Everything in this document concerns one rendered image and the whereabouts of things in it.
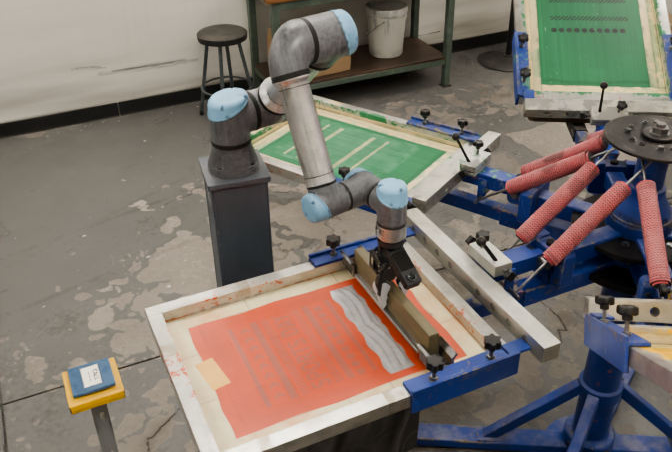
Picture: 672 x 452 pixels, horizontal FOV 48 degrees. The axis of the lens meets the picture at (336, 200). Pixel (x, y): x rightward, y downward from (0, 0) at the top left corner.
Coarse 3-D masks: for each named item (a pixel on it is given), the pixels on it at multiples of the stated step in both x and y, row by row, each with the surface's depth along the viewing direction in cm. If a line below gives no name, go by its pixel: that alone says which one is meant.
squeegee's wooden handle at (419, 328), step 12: (360, 252) 209; (360, 264) 209; (372, 264) 204; (372, 276) 203; (372, 288) 205; (396, 288) 195; (396, 300) 192; (408, 300) 191; (396, 312) 194; (408, 312) 187; (420, 312) 187; (408, 324) 189; (420, 324) 183; (420, 336) 184; (432, 336) 180; (432, 348) 182
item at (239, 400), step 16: (432, 320) 200; (400, 336) 195; (448, 336) 194; (368, 352) 190; (464, 352) 189; (240, 368) 186; (384, 368) 185; (416, 368) 185; (240, 384) 181; (336, 384) 180; (352, 384) 180; (368, 384) 180; (224, 400) 177; (240, 400) 176; (256, 400) 176; (288, 400) 176; (304, 400) 176; (320, 400) 176; (336, 400) 176; (240, 416) 172; (256, 416) 172; (272, 416) 172; (288, 416) 172; (240, 432) 168
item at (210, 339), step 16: (320, 288) 212; (336, 288) 212; (272, 304) 207; (288, 304) 206; (304, 304) 206; (336, 304) 206; (368, 304) 206; (416, 304) 206; (224, 320) 201; (240, 320) 201; (256, 320) 201; (384, 320) 200; (192, 336) 196; (208, 336) 196; (224, 336) 196; (208, 352) 191; (224, 352) 191; (224, 368) 186
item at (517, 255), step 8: (520, 248) 213; (528, 248) 213; (512, 256) 210; (520, 256) 210; (528, 256) 210; (536, 256) 210; (512, 264) 207; (520, 264) 208; (528, 264) 210; (520, 272) 210; (496, 280) 207
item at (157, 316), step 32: (416, 256) 219; (224, 288) 207; (256, 288) 209; (448, 288) 206; (160, 320) 196; (480, 320) 194; (160, 352) 188; (192, 416) 168; (320, 416) 167; (352, 416) 167; (384, 416) 172; (256, 448) 160; (288, 448) 163
